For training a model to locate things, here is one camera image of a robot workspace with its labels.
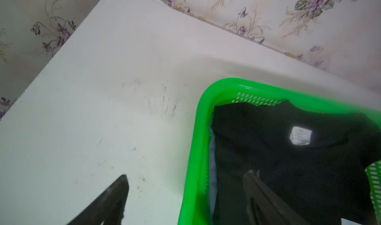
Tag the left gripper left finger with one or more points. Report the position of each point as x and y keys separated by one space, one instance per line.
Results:
x=108 y=208

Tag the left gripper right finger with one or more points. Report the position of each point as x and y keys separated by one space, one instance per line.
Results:
x=264 y=207

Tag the black t-shirt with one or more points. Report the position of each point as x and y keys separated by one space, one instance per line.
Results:
x=314 y=162

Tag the green plastic mesh basket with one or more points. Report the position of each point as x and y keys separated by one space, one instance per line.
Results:
x=194 y=209

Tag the grey-blue t-shirt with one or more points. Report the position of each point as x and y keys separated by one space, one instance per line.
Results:
x=212 y=170

